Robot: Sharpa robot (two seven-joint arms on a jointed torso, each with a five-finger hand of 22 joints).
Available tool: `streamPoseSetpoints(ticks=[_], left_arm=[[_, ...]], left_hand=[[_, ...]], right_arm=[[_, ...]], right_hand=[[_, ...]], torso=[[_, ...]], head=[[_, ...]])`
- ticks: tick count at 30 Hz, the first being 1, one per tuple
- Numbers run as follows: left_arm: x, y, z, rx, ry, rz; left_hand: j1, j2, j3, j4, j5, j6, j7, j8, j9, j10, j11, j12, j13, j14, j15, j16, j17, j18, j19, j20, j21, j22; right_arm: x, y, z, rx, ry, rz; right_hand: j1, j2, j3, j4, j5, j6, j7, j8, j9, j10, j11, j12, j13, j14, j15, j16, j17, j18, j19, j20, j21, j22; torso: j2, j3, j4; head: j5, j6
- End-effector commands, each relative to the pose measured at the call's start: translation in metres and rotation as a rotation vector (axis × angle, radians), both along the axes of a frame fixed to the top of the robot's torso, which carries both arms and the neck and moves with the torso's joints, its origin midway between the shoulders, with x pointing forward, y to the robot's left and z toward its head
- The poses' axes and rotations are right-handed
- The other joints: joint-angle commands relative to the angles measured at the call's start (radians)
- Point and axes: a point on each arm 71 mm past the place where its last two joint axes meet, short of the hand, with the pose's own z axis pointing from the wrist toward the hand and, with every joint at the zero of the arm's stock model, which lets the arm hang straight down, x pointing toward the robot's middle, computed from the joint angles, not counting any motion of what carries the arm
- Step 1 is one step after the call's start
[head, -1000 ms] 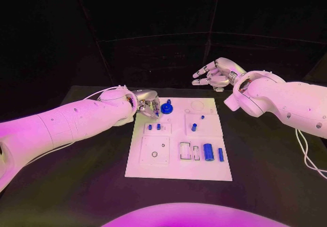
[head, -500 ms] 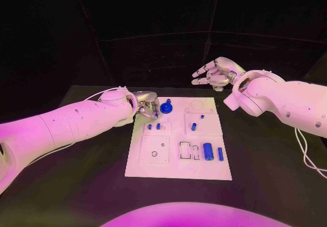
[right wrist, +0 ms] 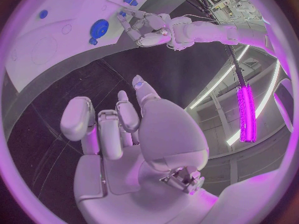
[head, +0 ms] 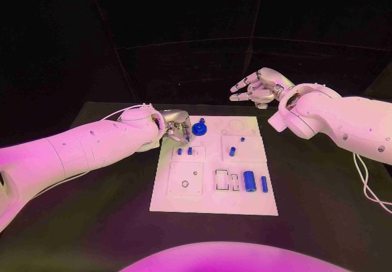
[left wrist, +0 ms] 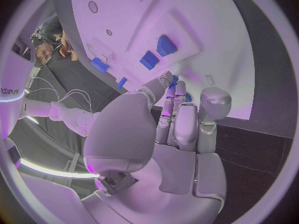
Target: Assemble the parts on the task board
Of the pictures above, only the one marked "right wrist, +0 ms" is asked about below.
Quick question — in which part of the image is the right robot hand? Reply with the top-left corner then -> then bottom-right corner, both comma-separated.
60,75 -> 219,224

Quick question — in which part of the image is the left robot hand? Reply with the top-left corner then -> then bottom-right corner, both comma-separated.
116,8 -> 174,48

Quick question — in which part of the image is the white task board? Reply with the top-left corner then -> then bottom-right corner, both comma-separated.
4,0 -> 195,94

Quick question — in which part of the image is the blue gear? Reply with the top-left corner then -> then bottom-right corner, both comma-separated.
90,19 -> 110,39

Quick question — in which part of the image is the glowing light bar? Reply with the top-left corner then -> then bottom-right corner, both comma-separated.
236,83 -> 258,143

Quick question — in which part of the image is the workshop rack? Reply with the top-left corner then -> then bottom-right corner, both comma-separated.
193,0 -> 268,26

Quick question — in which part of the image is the white cable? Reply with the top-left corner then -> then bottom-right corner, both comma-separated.
181,13 -> 222,25

